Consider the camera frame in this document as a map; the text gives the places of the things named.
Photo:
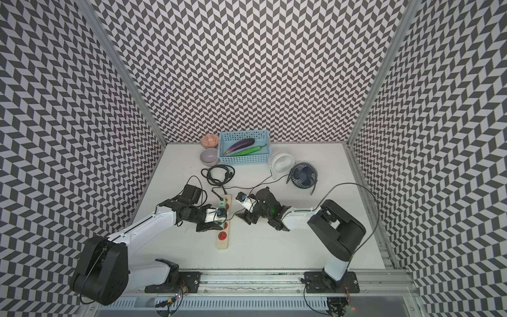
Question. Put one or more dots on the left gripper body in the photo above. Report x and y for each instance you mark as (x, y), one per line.
(201, 226)

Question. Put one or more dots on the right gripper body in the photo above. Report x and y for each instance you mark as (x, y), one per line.
(253, 217)

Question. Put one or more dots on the beige red power strip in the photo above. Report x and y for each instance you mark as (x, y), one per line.
(222, 237)

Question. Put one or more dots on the green adapter of blue fan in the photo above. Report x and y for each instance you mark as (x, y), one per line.
(227, 220)

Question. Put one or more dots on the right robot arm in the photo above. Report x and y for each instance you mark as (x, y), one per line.
(335, 228)

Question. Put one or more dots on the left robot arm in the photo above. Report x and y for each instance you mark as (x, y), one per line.
(103, 272)

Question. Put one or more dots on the white desk fan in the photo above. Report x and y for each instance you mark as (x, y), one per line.
(280, 163)

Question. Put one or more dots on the dark blue desk fan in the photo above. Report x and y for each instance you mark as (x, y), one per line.
(304, 176)

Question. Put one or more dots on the lilac bowl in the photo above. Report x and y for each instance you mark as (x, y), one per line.
(209, 157)

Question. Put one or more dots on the green chili pepper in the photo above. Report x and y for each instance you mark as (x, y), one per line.
(248, 151)

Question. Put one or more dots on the light blue plastic basket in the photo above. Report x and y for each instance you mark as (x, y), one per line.
(226, 139)

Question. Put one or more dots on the purple eggplant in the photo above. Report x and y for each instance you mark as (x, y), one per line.
(239, 145)

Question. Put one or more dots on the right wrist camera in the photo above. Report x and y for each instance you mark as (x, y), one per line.
(246, 202)

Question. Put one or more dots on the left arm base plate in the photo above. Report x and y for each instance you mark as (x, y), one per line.
(189, 282)

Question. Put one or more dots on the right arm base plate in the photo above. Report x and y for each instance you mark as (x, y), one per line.
(320, 282)

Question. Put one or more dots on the aluminium front rail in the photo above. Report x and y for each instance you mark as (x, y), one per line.
(296, 282)

